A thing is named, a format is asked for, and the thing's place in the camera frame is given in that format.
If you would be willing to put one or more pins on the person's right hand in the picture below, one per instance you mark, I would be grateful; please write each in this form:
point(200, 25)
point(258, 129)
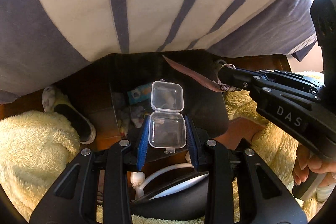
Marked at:
point(305, 162)

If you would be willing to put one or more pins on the white slipper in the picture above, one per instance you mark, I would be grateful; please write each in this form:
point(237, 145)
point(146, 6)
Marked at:
point(53, 100)

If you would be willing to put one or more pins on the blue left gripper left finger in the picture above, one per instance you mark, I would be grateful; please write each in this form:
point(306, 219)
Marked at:
point(142, 144)

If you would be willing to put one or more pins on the clear plastic hinged box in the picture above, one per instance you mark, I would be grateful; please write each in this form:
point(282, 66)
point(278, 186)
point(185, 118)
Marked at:
point(167, 128)

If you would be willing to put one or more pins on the purple white striped duvet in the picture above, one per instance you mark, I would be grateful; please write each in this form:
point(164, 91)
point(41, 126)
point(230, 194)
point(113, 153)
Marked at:
point(44, 41)

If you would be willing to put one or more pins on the yellow fluffy rug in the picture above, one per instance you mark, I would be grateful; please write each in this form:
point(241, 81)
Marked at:
point(37, 146)

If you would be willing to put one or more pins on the pink striped ribbon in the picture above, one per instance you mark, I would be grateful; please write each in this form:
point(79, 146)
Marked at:
point(215, 86)

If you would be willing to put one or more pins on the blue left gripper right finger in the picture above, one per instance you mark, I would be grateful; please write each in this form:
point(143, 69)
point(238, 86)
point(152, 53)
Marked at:
point(191, 142)

